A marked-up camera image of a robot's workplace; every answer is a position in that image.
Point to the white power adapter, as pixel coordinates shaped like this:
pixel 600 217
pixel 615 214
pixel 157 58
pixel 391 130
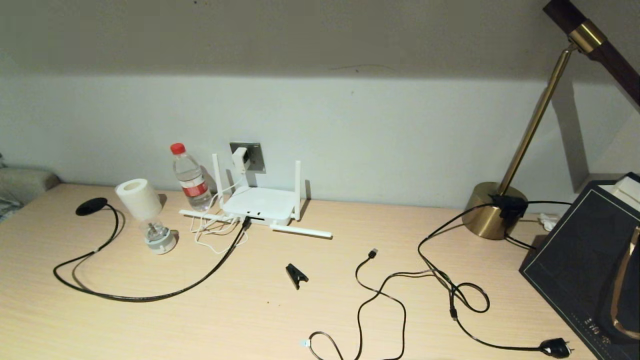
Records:
pixel 241 160

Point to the white router with antennas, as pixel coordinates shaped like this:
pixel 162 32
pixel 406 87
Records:
pixel 260 202

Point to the small black clip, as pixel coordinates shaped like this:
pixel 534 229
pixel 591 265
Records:
pixel 296 274

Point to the plastic bottle with red cap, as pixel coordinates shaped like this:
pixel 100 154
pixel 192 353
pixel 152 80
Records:
pixel 191 175

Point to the brass desk lamp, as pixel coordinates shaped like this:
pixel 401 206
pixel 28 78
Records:
pixel 480 215

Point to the small clear glass cup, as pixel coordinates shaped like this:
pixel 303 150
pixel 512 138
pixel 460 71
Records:
pixel 160 240

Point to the white cup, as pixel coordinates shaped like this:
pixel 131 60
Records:
pixel 137 197

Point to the dark gift bag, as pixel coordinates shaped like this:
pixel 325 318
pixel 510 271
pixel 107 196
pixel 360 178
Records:
pixel 575 250

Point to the grey fabric bundle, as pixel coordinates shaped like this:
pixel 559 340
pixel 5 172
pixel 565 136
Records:
pixel 25 182

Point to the white box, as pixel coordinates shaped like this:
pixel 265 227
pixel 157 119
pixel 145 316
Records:
pixel 627 192

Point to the grey wall socket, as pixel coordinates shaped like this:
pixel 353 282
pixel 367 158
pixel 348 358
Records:
pixel 257 156

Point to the black lamp switch box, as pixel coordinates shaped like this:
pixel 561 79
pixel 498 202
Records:
pixel 510 206

